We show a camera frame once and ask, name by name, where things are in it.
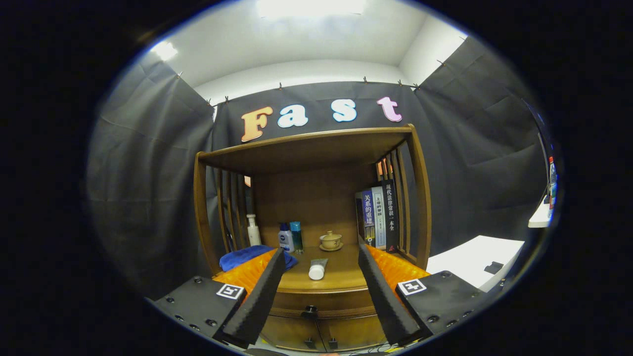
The white pump bottle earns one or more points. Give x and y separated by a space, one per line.
253 235

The beige saucer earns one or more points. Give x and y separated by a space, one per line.
324 247

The clear bottle with red cap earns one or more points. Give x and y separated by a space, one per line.
552 183

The white facial cleanser tube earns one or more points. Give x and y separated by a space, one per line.
317 271

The large ceiling light panel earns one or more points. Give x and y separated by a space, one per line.
311 6

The beige lidded teacup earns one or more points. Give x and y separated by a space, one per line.
331 241

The wooden countertop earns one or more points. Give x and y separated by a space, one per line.
336 277

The white bottle with blue cap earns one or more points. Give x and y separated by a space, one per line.
285 240

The book with black spine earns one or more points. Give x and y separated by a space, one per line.
390 217

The teal transparent bottle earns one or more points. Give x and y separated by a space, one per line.
296 235

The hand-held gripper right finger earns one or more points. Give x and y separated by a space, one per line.
383 301

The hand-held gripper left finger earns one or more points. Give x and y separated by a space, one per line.
259 301

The white wall shelf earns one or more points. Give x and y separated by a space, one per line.
539 217

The blue folded towel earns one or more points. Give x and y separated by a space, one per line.
242 256

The book with pale spine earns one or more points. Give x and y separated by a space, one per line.
378 217

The wooden cabinet door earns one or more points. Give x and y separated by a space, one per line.
292 331
351 331

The small ceiling light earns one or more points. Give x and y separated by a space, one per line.
164 50

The brown wooden cabinet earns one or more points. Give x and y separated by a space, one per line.
306 198

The black drawer knob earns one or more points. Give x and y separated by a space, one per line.
310 310

